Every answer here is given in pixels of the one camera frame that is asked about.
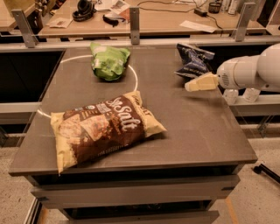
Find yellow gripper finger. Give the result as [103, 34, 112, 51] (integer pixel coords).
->
[185, 73, 219, 92]

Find blue chip bag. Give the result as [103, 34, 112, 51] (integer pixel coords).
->
[175, 44, 214, 80]

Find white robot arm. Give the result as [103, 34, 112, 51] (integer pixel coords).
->
[185, 44, 280, 92]

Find green chip bag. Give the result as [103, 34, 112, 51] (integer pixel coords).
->
[90, 43, 130, 81]

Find brown yellow chip bag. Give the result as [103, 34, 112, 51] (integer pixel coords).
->
[51, 91, 165, 172]

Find clear plastic water bottle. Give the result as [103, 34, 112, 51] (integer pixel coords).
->
[223, 89, 239, 105]

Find white paper sheet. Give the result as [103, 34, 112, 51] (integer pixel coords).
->
[180, 20, 216, 33]

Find black mesh pen cup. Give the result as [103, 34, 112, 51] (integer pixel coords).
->
[208, 2, 221, 14]

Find black stand leg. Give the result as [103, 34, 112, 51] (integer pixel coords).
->
[253, 164, 280, 184]

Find black sunglasses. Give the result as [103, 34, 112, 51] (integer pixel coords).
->
[102, 15, 124, 27]

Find magazine papers stack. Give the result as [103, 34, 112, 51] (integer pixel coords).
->
[94, 0, 130, 22]

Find black headphones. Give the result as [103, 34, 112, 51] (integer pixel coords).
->
[72, 0, 95, 22]

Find grey table drawer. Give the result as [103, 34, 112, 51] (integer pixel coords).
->
[31, 175, 240, 209]

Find small paper card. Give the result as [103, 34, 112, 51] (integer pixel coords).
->
[47, 17, 72, 28]

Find right metal bracket post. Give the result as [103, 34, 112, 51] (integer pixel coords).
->
[232, 2, 256, 42]

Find metal bracket post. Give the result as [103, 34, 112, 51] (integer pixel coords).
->
[129, 7, 140, 45]
[11, 9, 38, 48]
[232, 2, 256, 42]

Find black power adapter with cable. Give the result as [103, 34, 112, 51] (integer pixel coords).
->
[137, 0, 223, 30]

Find middle metal bracket post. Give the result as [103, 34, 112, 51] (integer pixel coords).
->
[129, 7, 140, 45]

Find left metal bracket post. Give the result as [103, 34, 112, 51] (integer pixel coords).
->
[11, 9, 38, 48]

